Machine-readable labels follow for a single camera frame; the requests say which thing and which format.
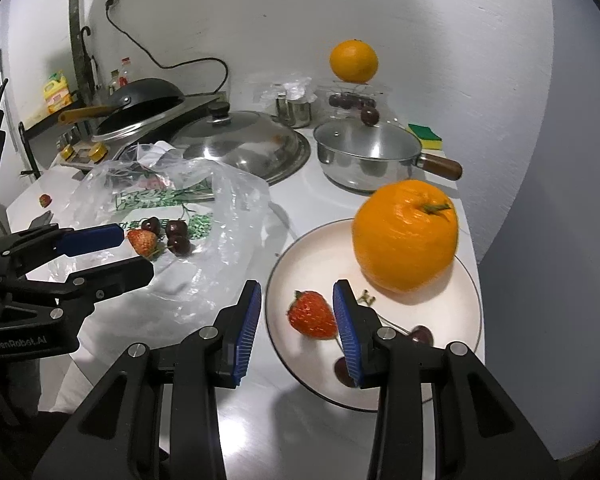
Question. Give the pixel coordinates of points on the small orange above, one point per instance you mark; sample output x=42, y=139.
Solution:
x=353, y=60

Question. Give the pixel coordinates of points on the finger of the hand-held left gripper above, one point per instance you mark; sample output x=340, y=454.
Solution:
x=90, y=240
x=120, y=275

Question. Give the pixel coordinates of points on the heap of dark cherries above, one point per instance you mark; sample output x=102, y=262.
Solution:
x=345, y=101

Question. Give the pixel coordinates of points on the crumpled clear plastic wrap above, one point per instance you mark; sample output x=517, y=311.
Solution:
x=290, y=87

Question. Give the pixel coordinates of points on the grey vertical pipe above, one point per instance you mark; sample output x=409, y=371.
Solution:
x=77, y=25

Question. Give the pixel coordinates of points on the dark flat object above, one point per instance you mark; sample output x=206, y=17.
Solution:
x=42, y=220

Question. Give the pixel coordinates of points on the white round plate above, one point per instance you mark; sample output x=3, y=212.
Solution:
x=320, y=260

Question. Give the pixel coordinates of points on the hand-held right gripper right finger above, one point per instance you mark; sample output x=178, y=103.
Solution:
x=347, y=335

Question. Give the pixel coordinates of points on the clear plastic box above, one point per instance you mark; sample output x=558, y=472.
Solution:
x=380, y=97

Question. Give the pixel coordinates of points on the black metal rack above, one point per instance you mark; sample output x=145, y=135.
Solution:
x=35, y=129

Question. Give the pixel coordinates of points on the clear oil bottle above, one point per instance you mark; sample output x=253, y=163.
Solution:
x=114, y=81

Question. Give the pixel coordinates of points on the small red strawberry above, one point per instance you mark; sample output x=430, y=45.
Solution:
x=45, y=201

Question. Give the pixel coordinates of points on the green and yellow sponge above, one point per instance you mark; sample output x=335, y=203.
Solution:
x=425, y=136

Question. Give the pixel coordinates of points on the steel cup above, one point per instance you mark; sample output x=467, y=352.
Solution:
x=295, y=112

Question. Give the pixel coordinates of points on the clear printed plastic bag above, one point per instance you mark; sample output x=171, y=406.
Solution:
x=220, y=260

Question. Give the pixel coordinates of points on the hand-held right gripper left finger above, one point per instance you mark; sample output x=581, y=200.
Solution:
x=245, y=330

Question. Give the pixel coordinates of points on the red-capped bottle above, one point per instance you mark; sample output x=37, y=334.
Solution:
x=125, y=74

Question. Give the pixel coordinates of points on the yellow package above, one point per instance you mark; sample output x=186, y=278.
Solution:
x=55, y=92

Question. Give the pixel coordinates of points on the glass pot lid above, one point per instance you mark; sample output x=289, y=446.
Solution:
x=380, y=142

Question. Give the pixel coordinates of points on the large orange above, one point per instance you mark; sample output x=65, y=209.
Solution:
x=405, y=240

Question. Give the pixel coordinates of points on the large steel wok lid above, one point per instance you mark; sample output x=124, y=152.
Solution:
x=240, y=145

